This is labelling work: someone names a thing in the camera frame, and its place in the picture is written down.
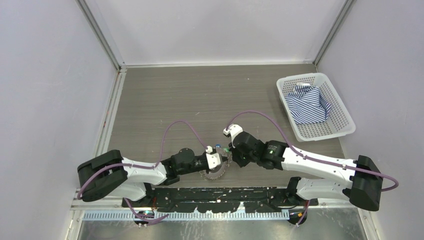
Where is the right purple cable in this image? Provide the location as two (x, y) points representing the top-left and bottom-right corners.
(224, 110), (400, 193)

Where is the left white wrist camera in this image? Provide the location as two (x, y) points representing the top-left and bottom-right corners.
(205, 145), (223, 170)

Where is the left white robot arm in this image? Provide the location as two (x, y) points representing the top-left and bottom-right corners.
(77, 146), (231, 207)

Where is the purple cable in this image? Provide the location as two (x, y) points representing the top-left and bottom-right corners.
(224, 110), (400, 193)
(77, 119), (213, 226)

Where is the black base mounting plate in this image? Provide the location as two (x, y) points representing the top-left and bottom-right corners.
(129, 187), (306, 214)

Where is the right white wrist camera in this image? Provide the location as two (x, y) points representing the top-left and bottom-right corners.
(223, 123), (244, 146)

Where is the numbered metal key ring disc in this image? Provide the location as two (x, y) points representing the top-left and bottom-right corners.
(199, 147), (232, 181)

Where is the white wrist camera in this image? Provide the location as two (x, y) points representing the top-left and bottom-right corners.
(205, 145), (223, 170)
(223, 123), (244, 146)

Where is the blue striped shirt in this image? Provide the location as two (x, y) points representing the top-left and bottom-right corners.
(284, 83), (332, 125)

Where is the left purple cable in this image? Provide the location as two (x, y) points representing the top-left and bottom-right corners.
(77, 119), (213, 226)

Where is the aluminium frame rail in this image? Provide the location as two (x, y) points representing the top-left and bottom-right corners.
(62, 64), (128, 240)

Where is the white plastic basket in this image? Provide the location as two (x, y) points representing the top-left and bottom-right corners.
(276, 73), (356, 142)

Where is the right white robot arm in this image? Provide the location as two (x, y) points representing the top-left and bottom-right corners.
(223, 130), (383, 212)

